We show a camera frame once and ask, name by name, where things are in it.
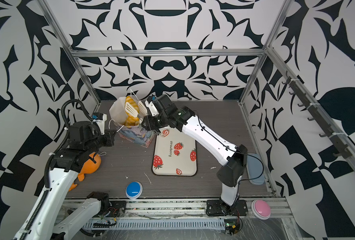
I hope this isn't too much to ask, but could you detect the pink push button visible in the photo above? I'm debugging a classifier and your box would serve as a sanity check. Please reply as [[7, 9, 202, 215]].
[[251, 200, 271, 220]]

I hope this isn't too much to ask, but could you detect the white slotted cable duct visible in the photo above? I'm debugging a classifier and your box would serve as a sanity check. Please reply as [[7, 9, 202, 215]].
[[83, 219, 225, 231]]

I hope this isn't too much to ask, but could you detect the small green-lit circuit board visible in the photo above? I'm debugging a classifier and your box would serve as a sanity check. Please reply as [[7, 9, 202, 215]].
[[224, 218, 243, 236]]

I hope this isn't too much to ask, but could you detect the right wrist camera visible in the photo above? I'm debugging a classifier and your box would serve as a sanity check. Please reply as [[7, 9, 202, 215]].
[[145, 96, 159, 117]]

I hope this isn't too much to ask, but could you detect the black wall hook rack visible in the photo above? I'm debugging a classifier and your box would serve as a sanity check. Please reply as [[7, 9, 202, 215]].
[[284, 71, 355, 159]]

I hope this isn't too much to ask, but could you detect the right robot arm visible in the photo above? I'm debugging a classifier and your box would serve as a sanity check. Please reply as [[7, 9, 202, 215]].
[[124, 95, 247, 213]]

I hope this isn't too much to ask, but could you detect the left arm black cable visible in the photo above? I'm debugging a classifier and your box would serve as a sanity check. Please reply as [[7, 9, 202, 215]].
[[60, 98, 93, 130]]

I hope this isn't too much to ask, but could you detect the blue push button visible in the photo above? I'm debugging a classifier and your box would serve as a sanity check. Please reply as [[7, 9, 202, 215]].
[[125, 182, 143, 200]]

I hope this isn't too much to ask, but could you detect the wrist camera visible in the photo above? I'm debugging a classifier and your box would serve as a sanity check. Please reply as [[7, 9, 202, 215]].
[[145, 96, 159, 117], [92, 112, 107, 135]]

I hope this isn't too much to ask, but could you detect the orange plush toy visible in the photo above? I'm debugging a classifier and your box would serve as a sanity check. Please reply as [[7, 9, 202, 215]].
[[77, 152, 101, 182]]

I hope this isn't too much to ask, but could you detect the floral paper gift bag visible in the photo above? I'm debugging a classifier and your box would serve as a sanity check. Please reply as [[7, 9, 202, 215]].
[[109, 91, 154, 148]]

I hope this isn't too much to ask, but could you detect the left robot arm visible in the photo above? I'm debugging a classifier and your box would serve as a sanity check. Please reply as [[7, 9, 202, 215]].
[[14, 121, 116, 240]]

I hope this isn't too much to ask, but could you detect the white strawberry tray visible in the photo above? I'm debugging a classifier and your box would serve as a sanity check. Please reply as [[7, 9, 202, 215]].
[[152, 127, 197, 177]]

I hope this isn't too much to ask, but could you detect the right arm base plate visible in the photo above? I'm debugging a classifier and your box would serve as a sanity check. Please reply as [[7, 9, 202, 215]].
[[206, 200, 248, 217]]

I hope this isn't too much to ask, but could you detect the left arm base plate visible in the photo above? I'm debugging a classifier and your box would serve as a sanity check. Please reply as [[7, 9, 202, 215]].
[[104, 201, 126, 218]]

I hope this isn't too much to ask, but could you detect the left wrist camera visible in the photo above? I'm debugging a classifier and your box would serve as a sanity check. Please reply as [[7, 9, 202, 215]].
[[92, 112, 107, 135]]

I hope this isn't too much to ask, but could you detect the fake croissant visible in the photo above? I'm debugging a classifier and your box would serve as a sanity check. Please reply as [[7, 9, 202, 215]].
[[125, 96, 139, 113]]

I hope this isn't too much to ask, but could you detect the fake twisted bread roll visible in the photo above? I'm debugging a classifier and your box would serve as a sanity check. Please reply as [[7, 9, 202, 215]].
[[123, 116, 140, 127]]

